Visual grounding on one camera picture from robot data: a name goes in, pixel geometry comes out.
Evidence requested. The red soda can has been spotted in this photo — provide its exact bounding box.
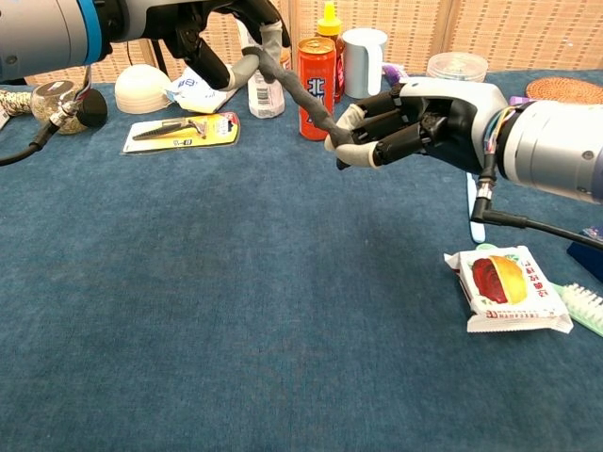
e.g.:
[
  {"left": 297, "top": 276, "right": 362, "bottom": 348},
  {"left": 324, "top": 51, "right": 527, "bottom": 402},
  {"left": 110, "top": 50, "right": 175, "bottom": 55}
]
[{"left": 297, "top": 37, "right": 337, "bottom": 141}]

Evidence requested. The white food bag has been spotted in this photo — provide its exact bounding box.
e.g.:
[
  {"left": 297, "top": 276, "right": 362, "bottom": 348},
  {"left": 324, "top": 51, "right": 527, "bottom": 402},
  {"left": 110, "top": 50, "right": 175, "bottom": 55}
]
[{"left": 164, "top": 65, "right": 241, "bottom": 115}]

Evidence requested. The purple toothpaste tube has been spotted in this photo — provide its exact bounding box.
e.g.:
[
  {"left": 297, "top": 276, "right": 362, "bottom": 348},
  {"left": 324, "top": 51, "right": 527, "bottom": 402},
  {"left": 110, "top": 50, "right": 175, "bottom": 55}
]
[{"left": 382, "top": 62, "right": 411, "bottom": 89}]

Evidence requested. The white snack packet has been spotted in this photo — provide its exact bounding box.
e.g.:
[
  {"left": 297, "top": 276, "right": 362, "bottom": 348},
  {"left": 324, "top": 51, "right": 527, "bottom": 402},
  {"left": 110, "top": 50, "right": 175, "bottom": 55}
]
[{"left": 443, "top": 245, "right": 575, "bottom": 334}]

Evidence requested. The white mug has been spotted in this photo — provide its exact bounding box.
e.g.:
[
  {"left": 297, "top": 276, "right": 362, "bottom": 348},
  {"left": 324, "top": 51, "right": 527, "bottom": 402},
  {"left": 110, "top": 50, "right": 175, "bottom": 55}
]
[{"left": 341, "top": 27, "right": 389, "bottom": 100}]

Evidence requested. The round rattan coaster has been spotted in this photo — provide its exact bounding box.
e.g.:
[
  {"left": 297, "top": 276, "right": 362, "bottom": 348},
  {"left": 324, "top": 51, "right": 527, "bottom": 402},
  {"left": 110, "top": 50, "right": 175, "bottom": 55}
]
[{"left": 525, "top": 77, "right": 603, "bottom": 105}]

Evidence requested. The white drink bottle yellow cap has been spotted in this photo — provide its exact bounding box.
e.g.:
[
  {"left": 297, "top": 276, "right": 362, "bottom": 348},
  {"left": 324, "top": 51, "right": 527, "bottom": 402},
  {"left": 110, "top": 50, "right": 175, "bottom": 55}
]
[{"left": 235, "top": 18, "right": 286, "bottom": 119}]

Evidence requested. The honey bottle yellow cap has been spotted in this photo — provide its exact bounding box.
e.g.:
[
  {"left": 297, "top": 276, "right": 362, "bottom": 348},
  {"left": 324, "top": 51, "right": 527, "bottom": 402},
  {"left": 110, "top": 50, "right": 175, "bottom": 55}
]
[{"left": 315, "top": 0, "right": 346, "bottom": 104}]

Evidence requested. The long dark blue box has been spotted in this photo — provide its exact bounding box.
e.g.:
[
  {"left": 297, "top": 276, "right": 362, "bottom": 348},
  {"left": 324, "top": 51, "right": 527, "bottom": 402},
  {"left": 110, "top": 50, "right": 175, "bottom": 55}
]
[{"left": 566, "top": 226, "right": 603, "bottom": 283}]

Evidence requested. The white bowl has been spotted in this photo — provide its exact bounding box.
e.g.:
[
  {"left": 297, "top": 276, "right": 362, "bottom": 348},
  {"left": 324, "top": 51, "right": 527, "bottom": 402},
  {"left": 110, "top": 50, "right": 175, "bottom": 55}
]
[{"left": 114, "top": 64, "right": 172, "bottom": 115}]

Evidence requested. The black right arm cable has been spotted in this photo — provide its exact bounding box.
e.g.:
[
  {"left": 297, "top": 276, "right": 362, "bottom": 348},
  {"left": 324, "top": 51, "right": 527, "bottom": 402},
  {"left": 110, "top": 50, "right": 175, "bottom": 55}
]
[{"left": 470, "top": 154, "right": 603, "bottom": 250}]

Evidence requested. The blue felt table cover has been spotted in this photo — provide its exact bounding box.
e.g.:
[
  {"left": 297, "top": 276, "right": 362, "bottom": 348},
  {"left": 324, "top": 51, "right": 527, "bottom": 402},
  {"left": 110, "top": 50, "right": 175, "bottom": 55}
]
[{"left": 0, "top": 70, "right": 603, "bottom": 452}]

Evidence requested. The coiled rope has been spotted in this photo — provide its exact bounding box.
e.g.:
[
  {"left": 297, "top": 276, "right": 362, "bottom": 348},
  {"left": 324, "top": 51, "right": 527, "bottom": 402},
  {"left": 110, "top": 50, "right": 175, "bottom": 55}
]
[{"left": 0, "top": 89, "right": 34, "bottom": 118}]

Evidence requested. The bamboo folding screen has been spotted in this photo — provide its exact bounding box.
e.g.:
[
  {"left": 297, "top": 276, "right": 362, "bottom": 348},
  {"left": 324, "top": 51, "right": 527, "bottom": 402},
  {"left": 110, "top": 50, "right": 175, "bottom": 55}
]
[{"left": 0, "top": 0, "right": 603, "bottom": 86}]

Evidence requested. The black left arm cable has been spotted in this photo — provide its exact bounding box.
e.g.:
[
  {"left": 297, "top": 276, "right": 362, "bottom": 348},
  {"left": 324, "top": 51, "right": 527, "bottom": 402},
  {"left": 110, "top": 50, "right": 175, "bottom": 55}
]
[{"left": 0, "top": 65, "right": 95, "bottom": 167}]

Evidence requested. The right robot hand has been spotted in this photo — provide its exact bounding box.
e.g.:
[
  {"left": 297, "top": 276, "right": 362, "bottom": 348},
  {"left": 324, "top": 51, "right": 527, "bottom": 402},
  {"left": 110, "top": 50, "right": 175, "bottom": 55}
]
[{"left": 334, "top": 77, "right": 510, "bottom": 173}]

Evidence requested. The light blue toothbrush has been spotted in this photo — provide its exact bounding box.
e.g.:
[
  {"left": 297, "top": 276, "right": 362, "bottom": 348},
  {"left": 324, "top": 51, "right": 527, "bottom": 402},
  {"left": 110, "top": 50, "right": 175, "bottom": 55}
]
[{"left": 465, "top": 171, "right": 486, "bottom": 244}]

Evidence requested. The glass jar black lid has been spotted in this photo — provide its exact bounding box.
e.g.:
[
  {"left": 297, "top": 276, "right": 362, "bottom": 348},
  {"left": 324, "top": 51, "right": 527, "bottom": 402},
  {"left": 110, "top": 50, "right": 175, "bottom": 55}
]
[{"left": 30, "top": 80, "right": 108, "bottom": 136}]

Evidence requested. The blurred grey stick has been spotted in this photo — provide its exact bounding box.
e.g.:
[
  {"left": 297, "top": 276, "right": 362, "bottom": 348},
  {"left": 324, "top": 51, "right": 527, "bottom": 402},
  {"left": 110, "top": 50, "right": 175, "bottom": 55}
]
[{"left": 242, "top": 45, "right": 354, "bottom": 170}]

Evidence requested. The mint green brush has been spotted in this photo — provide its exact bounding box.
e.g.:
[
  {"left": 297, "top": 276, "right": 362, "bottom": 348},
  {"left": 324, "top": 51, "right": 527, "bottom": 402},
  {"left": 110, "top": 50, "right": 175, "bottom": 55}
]
[{"left": 474, "top": 242, "right": 603, "bottom": 338}]

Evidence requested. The razor in yellow blister pack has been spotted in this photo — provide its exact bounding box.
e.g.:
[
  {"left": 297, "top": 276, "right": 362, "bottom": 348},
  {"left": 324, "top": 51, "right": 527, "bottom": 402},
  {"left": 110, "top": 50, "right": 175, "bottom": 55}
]
[{"left": 122, "top": 111, "right": 241, "bottom": 155}]

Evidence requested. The black tripod stand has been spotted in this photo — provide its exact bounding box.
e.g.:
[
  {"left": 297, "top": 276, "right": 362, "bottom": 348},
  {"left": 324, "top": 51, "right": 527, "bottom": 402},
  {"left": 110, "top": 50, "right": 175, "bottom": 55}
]
[{"left": 149, "top": 40, "right": 169, "bottom": 79}]

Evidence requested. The clear plastic jar of clips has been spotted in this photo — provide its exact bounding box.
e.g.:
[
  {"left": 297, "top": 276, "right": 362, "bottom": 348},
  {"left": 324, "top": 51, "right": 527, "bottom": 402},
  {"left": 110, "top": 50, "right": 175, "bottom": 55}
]
[{"left": 426, "top": 52, "right": 489, "bottom": 85}]

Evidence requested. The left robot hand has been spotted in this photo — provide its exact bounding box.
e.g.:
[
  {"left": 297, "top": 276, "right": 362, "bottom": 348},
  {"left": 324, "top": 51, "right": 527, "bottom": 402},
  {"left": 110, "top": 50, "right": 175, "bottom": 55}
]
[{"left": 108, "top": 0, "right": 291, "bottom": 93}]

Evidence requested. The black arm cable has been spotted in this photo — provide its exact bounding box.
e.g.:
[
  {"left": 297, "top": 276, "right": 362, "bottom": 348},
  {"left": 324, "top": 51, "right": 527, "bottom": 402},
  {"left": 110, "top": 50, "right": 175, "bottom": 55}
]
[
  {"left": 0, "top": 65, "right": 95, "bottom": 167},
  {"left": 470, "top": 154, "right": 603, "bottom": 250}
]

